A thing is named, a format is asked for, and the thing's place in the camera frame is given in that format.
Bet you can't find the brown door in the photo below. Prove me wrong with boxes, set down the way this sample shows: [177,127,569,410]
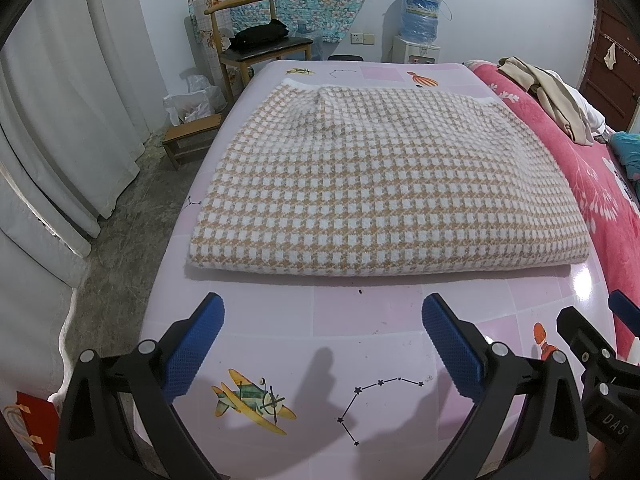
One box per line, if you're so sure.
[582,0,640,131]

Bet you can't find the white cloth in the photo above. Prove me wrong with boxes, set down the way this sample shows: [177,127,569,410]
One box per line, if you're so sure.
[582,100,610,135]

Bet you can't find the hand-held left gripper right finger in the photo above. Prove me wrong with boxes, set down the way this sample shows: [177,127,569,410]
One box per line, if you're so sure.
[421,293,591,480]

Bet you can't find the red printed box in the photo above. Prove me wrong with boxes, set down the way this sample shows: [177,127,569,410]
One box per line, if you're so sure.
[0,391,63,466]

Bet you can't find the small clear water jug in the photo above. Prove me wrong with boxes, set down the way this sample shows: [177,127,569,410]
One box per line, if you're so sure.
[297,21,326,59]

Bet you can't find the bed with pink printed sheet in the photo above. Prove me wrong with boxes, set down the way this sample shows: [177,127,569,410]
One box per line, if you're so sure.
[55,60,640,480]

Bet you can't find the small wooden stool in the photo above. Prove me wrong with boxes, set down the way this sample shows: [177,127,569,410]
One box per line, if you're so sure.
[162,114,223,171]

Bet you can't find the wooden chair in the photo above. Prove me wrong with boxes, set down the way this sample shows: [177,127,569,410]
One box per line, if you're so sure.
[204,0,315,103]

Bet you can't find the beige white checkered knit garment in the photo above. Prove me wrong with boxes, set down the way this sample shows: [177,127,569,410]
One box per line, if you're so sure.
[186,80,590,278]

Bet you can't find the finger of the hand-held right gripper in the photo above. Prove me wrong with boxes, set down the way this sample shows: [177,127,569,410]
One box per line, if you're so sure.
[608,290,640,361]
[556,306,620,371]

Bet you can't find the pink blanket with white print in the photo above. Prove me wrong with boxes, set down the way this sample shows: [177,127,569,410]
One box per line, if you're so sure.
[465,59,640,366]

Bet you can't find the white curtain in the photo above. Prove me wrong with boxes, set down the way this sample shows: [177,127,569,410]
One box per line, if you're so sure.
[0,0,171,291]

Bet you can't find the beige clothes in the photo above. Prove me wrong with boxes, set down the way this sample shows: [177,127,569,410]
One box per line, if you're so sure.
[497,56,608,146]

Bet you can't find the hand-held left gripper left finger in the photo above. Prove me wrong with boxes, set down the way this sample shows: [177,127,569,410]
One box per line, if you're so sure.
[55,292,224,480]

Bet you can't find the black bag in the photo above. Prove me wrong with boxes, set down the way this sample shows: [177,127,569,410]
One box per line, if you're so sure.
[227,19,292,51]

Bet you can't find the white plastic bag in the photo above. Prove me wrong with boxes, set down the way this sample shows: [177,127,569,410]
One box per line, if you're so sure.
[164,74,227,126]

